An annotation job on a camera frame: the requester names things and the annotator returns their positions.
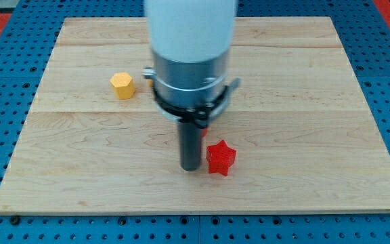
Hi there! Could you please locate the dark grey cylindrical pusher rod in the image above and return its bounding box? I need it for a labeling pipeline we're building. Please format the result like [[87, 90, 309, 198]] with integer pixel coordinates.
[[178, 123, 202, 171]]

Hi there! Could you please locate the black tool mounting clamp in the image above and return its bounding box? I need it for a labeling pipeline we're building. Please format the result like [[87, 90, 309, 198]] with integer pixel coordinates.
[[152, 85, 229, 129]]

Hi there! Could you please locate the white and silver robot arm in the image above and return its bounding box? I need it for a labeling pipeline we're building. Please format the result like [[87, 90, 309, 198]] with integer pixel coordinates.
[[144, 0, 240, 171]]

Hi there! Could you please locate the red star block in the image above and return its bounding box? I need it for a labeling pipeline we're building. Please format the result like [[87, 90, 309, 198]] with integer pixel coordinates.
[[206, 140, 237, 176]]

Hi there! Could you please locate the yellow hexagon block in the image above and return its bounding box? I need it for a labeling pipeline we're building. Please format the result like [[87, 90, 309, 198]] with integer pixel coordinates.
[[110, 73, 135, 100]]

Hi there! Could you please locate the light wooden board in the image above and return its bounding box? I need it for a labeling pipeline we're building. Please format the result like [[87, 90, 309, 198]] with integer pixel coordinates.
[[0, 17, 390, 216]]

